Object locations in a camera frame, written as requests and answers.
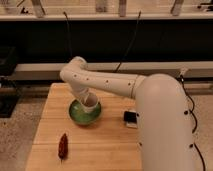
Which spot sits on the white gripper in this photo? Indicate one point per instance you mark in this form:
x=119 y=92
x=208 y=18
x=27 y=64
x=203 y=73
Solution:
x=81 y=94

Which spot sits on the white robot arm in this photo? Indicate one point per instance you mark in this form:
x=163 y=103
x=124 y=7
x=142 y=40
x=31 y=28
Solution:
x=163 y=118

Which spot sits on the green ceramic bowl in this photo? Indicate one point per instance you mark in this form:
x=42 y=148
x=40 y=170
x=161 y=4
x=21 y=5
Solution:
x=80 y=117

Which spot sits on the red dried chili pepper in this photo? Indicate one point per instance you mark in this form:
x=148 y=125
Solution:
x=63 y=147

